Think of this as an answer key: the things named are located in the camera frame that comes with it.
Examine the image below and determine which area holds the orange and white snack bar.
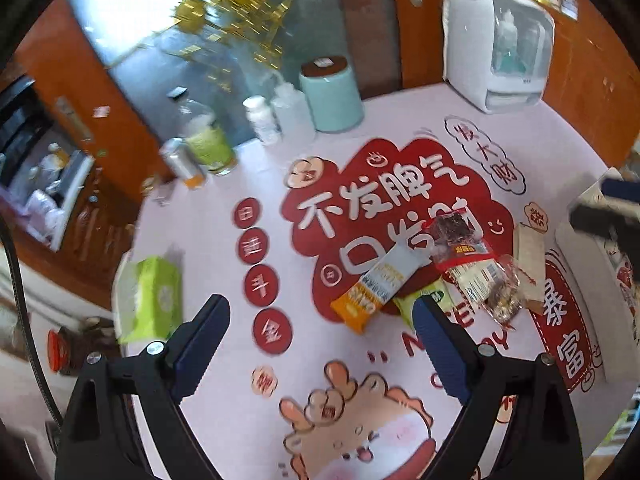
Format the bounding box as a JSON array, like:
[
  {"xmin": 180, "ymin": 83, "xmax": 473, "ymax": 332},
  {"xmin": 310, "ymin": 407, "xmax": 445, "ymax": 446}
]
[{"xmin": 329, "ymin": 247, "xmax": 432, "ymax": 336}]

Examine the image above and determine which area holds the white pill bottle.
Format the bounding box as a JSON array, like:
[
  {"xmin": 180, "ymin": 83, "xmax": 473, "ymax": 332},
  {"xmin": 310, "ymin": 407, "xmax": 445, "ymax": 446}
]
[{"xmin": 243, "ymin": 95, "xmax": 281, "ymax": 145}]

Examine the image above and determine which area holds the glass door with gold ornament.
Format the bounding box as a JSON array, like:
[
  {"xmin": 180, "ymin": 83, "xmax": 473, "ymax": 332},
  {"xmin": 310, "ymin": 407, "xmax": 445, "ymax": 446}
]
[{"xmin": 62, "ymin": 0, "xmax": 351, "ymax": 161}]

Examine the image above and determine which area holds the clear nut snack packet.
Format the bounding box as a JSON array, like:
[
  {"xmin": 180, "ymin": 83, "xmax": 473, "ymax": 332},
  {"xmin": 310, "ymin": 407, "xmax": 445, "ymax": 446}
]
[{"xmin": 479, "ymin": 254, "xmax": 532, "ymax": 327}]

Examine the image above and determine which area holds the white and red snack bag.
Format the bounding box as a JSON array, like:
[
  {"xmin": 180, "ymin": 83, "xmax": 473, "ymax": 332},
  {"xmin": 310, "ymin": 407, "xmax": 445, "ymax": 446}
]
[{"xmin": 432, "ymin": 241, "xmax": 507, "ymax": 302}]

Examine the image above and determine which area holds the wooden cabinet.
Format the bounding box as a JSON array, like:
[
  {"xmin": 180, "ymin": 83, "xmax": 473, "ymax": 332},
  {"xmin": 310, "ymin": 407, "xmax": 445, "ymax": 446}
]
[{"xmin": 542, "ymin": 0, "xmax": 640, "ymax": 176}]

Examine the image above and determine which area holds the green tissue box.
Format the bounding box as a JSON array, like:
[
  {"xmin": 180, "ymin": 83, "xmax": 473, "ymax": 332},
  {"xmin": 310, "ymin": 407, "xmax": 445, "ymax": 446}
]
[{"xmin": 112, "ymin": 255, "xmax": 184, "ymax": 346}]

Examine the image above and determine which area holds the dark brown snack packet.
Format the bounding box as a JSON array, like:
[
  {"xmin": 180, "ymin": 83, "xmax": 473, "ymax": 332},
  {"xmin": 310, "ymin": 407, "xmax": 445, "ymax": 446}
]
[{"xmin": 424, "ymin": 212, "xmax": 484, "ymax": 257}]

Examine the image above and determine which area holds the white plastic bin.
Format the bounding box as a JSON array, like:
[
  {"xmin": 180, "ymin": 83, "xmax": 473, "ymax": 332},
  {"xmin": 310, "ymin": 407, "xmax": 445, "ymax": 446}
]
[{"xmin": 554, "ymin": 179, "xmax": 640, "ymax": 387}]

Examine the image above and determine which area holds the baby bottle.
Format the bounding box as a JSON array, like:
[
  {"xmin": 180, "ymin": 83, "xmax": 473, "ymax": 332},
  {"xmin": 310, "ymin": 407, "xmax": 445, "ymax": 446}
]
[{"xmin": 492, "ymin": 10, "xmax": 526, "ymax": 73}]

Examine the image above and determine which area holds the glass bottle with green label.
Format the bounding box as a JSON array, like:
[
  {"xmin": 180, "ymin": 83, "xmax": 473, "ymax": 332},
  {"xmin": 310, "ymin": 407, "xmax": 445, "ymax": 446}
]
[{"xmin": 175, "ymin": 99, "xmax": 239, "ymax": 177}]

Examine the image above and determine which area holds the translucent white plastic bottle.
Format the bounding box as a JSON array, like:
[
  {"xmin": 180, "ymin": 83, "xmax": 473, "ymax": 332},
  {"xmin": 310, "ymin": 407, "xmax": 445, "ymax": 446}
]
[{"xmin": 271, "ymin": 83, "xmax": 317, "ymax": 144}]

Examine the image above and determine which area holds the white bottle sterilizer appliance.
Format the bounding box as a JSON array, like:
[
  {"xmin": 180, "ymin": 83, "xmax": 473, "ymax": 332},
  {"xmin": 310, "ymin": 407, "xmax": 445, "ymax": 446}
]
[{"xmin": 442, "ymin": 0, "xmax": 557, "ymax": 114}]

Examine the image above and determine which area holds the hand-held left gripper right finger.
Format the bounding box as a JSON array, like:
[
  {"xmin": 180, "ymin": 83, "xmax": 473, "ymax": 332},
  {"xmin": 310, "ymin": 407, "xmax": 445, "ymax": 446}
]
[{"xmin": 412, "ymin": 295, "xmax": 587, "ymax": 480}]

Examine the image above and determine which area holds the pale cracker packet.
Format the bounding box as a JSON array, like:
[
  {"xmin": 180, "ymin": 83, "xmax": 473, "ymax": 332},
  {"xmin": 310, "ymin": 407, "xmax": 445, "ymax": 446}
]
[{"xmin": 514, "ymin": 222, "xmax": 547, "ymax": 312}]

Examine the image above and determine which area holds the pink printed tablecloth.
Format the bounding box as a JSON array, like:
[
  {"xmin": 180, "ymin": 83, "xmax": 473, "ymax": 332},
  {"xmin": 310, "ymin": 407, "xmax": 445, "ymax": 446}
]
[{"xmin": 112, "ymin": 80, "xmax": 640, "ymax": 480}]

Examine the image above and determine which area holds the black cable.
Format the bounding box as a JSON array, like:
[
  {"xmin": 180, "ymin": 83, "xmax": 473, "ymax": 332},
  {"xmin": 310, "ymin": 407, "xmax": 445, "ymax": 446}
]
[{"xmin": 0, "ymin": 220, "xmax": 65, "ymax": 423}]

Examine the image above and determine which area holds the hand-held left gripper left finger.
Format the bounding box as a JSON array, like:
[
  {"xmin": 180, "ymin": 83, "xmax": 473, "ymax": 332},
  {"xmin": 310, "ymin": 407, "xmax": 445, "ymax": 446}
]
[{"xmin": 54, "ymin": 293, "xmax": 232, "ymax": 480}]

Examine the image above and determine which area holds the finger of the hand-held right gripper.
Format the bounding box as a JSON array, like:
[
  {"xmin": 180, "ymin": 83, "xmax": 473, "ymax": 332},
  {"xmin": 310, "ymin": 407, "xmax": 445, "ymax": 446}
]
[
  {"xmin": 601, "ymin": 177, "xmax": 640, "ymax": 203},
  {"xmin": 570, "ymin": 201, "xmax": 640, "ymax": 282}
]

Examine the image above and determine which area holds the teal canister with brown lid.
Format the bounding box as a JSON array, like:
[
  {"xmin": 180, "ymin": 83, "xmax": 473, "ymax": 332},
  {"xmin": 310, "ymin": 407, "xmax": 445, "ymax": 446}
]
[{"xmin": 298, "ymin": 56, "xmax": 365, "ymax": 134}]

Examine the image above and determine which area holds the jar with red lid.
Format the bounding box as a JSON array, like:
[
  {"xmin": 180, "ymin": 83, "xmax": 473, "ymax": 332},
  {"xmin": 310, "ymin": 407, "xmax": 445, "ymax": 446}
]
[{"xmin": 46, "ymin": 329, "xmax": 79, "ymax": 376}]

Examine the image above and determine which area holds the silver metal can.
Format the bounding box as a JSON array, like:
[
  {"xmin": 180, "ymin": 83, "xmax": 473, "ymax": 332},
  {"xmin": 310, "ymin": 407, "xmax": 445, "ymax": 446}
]
[{"xmin": 159, "ymin": 137, "xmax": 209, "ymax": 189}]

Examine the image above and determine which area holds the small glass jar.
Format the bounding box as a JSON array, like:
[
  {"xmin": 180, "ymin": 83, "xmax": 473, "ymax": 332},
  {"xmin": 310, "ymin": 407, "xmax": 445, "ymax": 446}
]
[{"xmin": 142, "ymin": 175, "xmax": 177, "ymax": 207}]

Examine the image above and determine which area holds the yellow green snack packet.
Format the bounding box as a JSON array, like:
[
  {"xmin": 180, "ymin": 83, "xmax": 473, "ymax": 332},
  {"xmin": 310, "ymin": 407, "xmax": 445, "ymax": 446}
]
[{"xmin": 394, "ymin": 280, "xmax": 454, "ymax": 327}]

